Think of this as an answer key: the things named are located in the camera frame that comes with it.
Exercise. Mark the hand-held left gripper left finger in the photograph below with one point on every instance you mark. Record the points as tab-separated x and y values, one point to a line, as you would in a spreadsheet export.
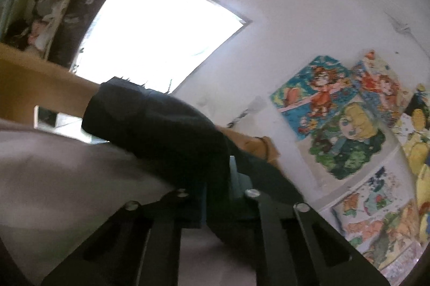
201	208

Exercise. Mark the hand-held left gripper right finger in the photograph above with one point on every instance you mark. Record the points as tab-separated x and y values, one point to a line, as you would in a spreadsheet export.
240	187

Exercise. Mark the black garment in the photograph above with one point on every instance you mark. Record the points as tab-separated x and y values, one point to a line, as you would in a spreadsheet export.
158	131

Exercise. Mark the blond character green poster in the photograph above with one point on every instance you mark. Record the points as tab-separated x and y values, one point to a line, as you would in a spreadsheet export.
349	138

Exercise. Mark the blue poster with orange figures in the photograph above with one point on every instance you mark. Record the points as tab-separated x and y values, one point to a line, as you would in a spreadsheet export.
315	84

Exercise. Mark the pink bed duvet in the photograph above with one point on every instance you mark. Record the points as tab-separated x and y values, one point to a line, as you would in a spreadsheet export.
67	178

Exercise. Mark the white poster with orange fish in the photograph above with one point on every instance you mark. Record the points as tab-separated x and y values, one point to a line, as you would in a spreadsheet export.
376	215

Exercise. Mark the red-haired character poster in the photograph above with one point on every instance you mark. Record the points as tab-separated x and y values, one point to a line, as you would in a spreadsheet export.
379	81

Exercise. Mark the bright window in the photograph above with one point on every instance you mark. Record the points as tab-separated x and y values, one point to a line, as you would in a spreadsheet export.
158	24

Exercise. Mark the black and yellow character poster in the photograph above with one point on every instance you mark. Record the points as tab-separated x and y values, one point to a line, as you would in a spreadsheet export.
418	138

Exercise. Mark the cluttered dark shelf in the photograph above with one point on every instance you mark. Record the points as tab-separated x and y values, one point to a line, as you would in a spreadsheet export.
57	7

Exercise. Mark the wooden bed frame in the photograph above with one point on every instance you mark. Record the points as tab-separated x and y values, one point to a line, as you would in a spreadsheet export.
40	84

